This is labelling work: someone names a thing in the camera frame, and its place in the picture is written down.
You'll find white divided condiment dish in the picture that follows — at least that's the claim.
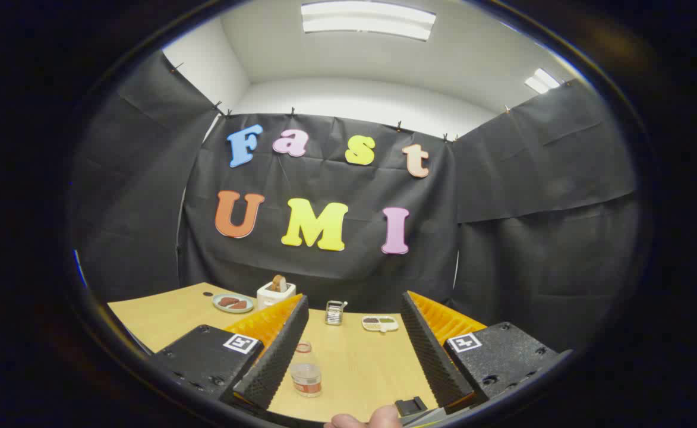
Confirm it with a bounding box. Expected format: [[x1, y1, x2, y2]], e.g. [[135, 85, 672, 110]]
[[362, 315, 400, 332]]

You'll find white toaster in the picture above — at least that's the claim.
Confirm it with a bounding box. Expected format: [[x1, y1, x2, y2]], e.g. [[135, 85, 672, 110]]
[[257, 281, 297, 311]]

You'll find clear plastic juice bottle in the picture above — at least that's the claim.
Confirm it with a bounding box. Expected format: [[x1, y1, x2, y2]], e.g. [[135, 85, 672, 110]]
[[289, 341, 323, 398]]

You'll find metal wire basket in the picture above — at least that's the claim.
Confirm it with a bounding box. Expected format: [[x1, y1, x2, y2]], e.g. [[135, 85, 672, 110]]
[[324, 300, 348, 326]]

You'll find wooden table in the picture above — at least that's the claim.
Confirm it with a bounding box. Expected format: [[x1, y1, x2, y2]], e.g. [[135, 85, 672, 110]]
[[108, 282, 444, 424]]

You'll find large ceiling light panel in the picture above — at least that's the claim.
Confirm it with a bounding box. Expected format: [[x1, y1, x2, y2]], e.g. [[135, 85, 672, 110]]
[[301, 1, 437, 41]]

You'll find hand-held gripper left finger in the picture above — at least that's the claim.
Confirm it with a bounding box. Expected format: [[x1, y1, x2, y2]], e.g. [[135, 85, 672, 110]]
[[149, 293, 310, 411]]

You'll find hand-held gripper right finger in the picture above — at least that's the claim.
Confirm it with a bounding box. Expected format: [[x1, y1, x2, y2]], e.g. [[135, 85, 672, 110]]
[[400, 291, 573, 411]]

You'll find pale green plate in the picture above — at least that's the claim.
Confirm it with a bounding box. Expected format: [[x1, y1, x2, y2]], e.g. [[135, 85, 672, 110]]
[[212, 293, 255, 314]]

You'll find small ceiling light panel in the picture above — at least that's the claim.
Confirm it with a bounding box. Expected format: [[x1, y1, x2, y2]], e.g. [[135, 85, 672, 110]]
[[525, 68, 562, 95]]

